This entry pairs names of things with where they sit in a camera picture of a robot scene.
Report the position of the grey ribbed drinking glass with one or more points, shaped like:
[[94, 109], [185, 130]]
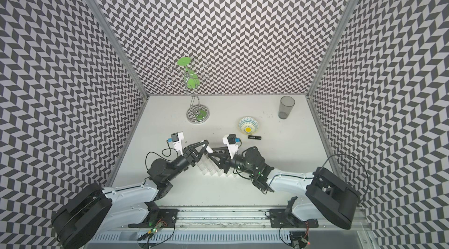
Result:
[[286, 105]]

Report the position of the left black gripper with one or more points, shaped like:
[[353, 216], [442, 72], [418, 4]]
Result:
[[190, 154]]

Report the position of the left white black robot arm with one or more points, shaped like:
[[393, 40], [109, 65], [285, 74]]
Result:
[[96, 209]]

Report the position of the chrome stand with green discs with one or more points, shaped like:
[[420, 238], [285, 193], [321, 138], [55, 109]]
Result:
[[190, 81]]

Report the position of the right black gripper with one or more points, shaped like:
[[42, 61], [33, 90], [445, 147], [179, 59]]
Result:
[[227, 159]]

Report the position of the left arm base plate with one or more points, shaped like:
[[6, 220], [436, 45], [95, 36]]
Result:
[[167, 217]]

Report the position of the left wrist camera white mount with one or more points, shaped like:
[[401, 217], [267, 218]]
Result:
[[176, 140]]

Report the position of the aluminium front rail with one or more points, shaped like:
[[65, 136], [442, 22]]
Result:
[[227, 218]]

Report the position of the white lip balm tube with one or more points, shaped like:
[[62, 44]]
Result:
[[209, 150]]

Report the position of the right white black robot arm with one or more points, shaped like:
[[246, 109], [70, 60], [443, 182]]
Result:
[[315, 195]]

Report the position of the yellow blue patterned bowl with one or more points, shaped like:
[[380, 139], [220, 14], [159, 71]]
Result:
[[248, 125]]

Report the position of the clear acrylic lipstick organizer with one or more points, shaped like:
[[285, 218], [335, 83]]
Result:
[[209, 168]]

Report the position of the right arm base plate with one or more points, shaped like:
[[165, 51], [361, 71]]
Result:
[[285, 218]]

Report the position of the black lipstick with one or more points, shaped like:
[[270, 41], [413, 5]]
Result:
[[254, 137]]

